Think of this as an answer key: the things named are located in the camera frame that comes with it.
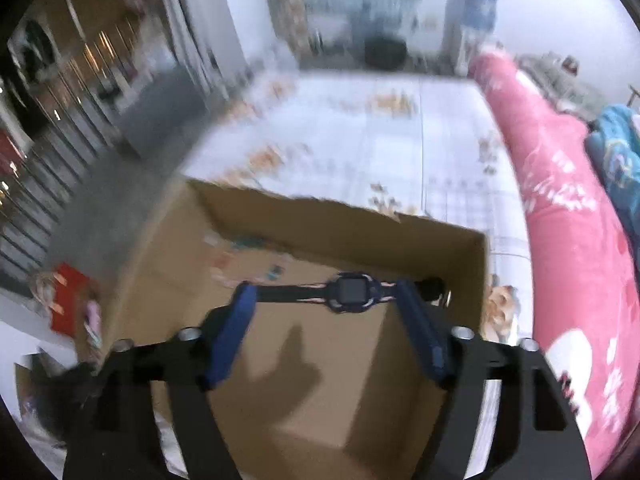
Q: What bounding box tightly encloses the dark blue kids smartwatch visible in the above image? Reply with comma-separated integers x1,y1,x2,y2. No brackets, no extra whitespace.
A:
252,271,446,316

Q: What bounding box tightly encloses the brown cardboard box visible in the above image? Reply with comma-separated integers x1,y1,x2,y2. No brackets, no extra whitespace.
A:
105,178,488,479

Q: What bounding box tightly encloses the red packet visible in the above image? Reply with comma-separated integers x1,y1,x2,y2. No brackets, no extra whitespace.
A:
51,262,96,338

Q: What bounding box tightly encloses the pink floral bed quilt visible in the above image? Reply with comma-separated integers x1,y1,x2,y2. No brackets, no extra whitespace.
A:
470,52,639,477

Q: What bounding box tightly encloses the floral plastic tablecloth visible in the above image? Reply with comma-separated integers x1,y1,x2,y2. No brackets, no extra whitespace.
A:
182,71,534,480

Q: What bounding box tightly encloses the teal patterned blanket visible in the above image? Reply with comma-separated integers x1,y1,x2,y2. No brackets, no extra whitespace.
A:
585,104,639,248

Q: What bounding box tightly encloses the water dispenser bottle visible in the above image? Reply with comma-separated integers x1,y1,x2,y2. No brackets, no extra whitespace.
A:
442,0,498,77

